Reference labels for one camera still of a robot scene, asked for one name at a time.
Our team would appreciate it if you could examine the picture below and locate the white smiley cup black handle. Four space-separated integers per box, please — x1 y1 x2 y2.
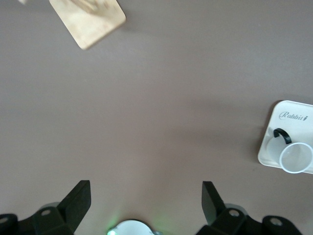
265 127 313 174

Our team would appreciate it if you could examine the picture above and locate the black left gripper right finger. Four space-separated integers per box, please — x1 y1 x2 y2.
195 181 303 235

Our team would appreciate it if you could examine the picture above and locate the cream rabbit print tray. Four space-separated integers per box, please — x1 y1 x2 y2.
257 99 313 175

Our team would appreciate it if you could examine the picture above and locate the wooden cup rack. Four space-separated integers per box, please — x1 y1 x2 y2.
18 0 127 51

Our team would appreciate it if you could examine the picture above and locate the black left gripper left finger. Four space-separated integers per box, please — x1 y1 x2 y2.
0 180 92 235

